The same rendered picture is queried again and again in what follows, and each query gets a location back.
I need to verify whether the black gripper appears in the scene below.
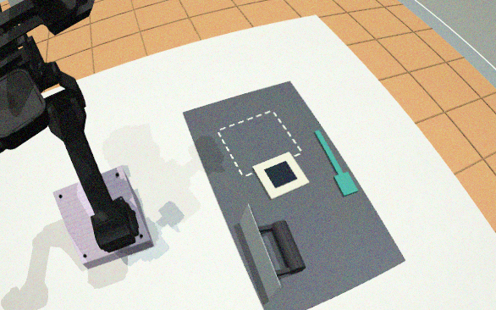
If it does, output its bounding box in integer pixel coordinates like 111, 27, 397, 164
0, 0, 95, 77

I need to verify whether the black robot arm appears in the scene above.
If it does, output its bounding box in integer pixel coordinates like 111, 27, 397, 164
0, 34, 139, 253

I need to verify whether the teal small trowel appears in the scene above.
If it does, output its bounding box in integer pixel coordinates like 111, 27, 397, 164
315, 130, 358, 197

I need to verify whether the cream square tile with dark square centre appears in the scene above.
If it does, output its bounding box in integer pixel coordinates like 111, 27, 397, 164
252, 152, 310, 200

